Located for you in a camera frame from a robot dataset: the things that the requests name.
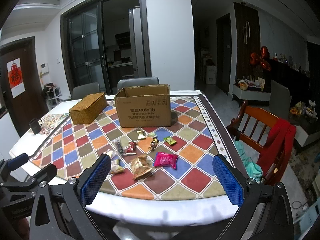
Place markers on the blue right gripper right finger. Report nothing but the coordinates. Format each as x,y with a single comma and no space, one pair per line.
226,174

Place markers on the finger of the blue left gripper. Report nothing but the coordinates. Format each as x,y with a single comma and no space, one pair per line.
17,162

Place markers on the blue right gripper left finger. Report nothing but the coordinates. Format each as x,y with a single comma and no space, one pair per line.
92,179

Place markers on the white snack packet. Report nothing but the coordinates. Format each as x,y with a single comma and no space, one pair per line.
115,162

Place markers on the dark fruit leather bar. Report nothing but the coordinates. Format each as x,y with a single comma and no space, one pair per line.
119,148

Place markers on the fortune biscuits brown packet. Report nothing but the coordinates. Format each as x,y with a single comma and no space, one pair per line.
140,166

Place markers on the teal cloth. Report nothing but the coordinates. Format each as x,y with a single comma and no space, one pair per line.
253,170

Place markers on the red candy packet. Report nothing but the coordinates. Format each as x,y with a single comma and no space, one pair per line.
131,150

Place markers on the black mug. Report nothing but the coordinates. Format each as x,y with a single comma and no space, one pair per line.
36,125

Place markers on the floral placemat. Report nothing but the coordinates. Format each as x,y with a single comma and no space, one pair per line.
50,122

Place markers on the colourful diamond pattern tablecloth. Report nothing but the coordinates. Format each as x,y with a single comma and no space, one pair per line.
152,163

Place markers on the gold candy packet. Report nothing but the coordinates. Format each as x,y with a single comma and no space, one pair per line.
141,135

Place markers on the red garment on chair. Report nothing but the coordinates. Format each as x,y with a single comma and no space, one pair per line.
280,140

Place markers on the red wooden chair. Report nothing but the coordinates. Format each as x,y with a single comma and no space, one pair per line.
252,126

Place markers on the pink snack packet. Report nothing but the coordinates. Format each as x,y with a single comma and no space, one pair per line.
163,159

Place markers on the brown twisted candy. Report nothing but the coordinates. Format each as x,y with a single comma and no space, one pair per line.
153,144

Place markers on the woven wicker basket box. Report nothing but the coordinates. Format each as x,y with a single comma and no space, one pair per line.
87,110

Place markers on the green snack packet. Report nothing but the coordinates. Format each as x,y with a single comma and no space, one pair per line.
170,141

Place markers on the white shoe rack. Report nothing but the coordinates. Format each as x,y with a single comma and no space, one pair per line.
51,94

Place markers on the brown cardboard box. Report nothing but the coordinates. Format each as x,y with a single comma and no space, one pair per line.
144,106

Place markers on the grey dining chair left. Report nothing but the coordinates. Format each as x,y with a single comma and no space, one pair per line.
82,91

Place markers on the grey dining chair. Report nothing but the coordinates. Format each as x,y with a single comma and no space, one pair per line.
82,91
139,81

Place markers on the white low side table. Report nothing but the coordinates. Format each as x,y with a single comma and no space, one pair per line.
251,96

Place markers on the grey chair at right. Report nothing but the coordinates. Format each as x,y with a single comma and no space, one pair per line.
279,102

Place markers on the red fu door poster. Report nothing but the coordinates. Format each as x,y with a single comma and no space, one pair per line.
15,77

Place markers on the grey dining chair right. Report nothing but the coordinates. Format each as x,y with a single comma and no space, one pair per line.
139,81

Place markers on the red foil balloon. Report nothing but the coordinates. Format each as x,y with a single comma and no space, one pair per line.
262,59

